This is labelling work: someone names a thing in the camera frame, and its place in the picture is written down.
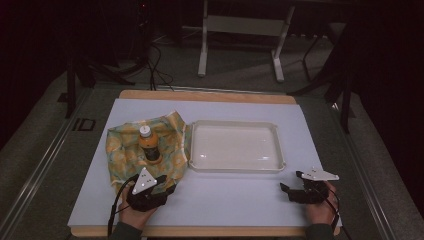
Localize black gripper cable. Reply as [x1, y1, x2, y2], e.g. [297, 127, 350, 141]
[107, 173, 138, 238]
[323, 185, 342, 235]

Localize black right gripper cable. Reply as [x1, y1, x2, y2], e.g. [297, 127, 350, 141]
[323, 185, 342, 235]

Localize person's left hand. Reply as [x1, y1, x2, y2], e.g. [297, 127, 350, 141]
[118, 186, 158, 232]

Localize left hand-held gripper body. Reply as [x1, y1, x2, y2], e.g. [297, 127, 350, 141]
[125, 166, 170, 213]

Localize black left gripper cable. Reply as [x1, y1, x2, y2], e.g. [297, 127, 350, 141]
[107, 173, 138, 238]

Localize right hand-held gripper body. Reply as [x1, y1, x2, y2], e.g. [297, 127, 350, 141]
[287, 166, 341, 205]

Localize yellow green patterned cloth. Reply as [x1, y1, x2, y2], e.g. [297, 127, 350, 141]
[105, 110, 193, 195]

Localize black metal stand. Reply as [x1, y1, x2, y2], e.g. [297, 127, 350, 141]
[57, 54, 136, 120]
[287, 21, 357, 135]

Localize white plastic tray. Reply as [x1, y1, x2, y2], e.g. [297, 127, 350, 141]
[187, 119, 287, 175]

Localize orange juice bottle white cap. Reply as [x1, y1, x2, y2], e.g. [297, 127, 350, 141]
[137, 125, 164, 165]

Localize aluminium floor rail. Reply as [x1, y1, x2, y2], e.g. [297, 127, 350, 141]
[0, 87, 95, 240]
[329, 101, 398, 240]

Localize white table mat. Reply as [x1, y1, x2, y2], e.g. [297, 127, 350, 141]
[67, 97, 343, 229]

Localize black floor cables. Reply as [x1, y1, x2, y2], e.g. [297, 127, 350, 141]
[145, 42, 175, 92]

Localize person's right hand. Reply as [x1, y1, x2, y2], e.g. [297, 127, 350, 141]
[304, 180, 339, 228]

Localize white metal stand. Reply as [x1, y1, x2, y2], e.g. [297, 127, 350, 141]
[197, 0, 297, 83]

